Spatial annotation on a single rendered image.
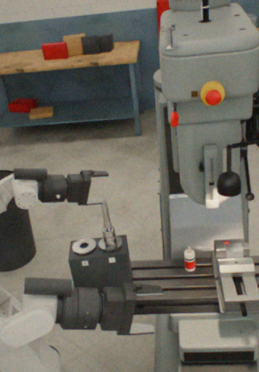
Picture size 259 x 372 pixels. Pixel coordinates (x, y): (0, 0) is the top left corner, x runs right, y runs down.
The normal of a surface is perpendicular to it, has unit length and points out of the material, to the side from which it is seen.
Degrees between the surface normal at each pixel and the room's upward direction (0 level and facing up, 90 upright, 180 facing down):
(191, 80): 90
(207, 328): 0
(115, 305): 84
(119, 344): 0
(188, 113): 90
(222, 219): 65
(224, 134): 90
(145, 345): 0
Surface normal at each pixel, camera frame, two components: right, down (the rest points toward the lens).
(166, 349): -0.11, -0.85
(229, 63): -0.06, 0.53
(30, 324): 0.18, 0.40
